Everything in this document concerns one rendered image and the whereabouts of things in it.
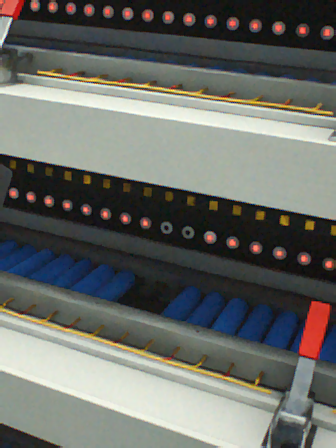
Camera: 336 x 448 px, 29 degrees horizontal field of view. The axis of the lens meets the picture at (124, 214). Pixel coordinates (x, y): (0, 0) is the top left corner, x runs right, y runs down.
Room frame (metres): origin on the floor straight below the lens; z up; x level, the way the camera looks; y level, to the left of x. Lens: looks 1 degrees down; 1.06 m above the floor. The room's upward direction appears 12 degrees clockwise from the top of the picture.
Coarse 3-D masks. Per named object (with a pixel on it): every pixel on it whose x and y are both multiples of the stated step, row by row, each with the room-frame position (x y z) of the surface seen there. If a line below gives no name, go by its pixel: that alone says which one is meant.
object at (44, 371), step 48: (96, 240) 0.61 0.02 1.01; (144, 240) 0.59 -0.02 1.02; (288, 288) 0.54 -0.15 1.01; (0, 336) 0.49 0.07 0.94; (96, 336) 0.50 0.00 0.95; (0, 384) 0.45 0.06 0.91; (48, 384) 0.43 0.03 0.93; (96, 384) 0.44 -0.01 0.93; (144, 384) 0.44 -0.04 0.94; (48, 432) 0.44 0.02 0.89; (96, 432) 0.42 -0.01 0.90; (144, 432) 0.41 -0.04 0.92; (192, 432) 0.39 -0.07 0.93; (240, 432) 0.40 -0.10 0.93
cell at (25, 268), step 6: (42, 252) 0.60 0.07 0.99; (48, 252) 0.60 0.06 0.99; (30, 258) 0.58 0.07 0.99; (36, 258) 0.58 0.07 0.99; (42, 258) 0.59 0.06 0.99; (48, 258) 0.60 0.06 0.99; (54, 258) 0.60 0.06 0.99; (18, 264) 0.57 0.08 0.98; (24, 264) 0.57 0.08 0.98; (30, 264) 0.57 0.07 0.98; (36, 264) 0.58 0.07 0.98; (42, 264) 0.58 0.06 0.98; (12, 270) 0.55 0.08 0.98; (18, 270) 0.56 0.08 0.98; (24, 270) 0.56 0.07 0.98; (30, 270) 0.57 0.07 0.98; (36, 270) 0.58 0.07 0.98
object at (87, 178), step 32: (0, 160) 0.64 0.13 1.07; (32, 160) 0.63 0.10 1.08; (64, 192) 0.62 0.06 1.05; (96, 192) 0.61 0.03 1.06; (128, 192) 0.59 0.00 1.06; (160, 192) 0.58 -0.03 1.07; (192, 192) 0.57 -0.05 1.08; (96, 224) 0.62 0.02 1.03; (128, 224) 0.60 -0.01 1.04; (160, 224) 0.59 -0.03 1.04; (192, 224) 0.57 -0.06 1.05; (224, 224) 0.56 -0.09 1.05; (256, 224) 0.55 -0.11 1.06; (288, 224) 0.54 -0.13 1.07; (320, 224) 0.52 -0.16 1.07; (224, 256) 0.57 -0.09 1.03; (256, 256) 0.56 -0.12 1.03; (288, 256) 0.54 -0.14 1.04; (320, 256) 0.53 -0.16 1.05
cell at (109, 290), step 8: (120, 272) 0.57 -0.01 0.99; (128, 272) 0.57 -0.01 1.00; (112, 280) 0.55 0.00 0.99; (120, 280) 0.55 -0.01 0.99; (128, 280) 0.56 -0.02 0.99; (104, 288) 0.53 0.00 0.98; (112, 288) 0.54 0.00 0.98; (120, 288) 0.55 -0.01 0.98; (128, 288) 0.56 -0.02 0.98; (96, 296) 0.52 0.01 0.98; (104, 296) 0.52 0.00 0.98; (112, 296) 0.53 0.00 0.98; (120, 296) 0.55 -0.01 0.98
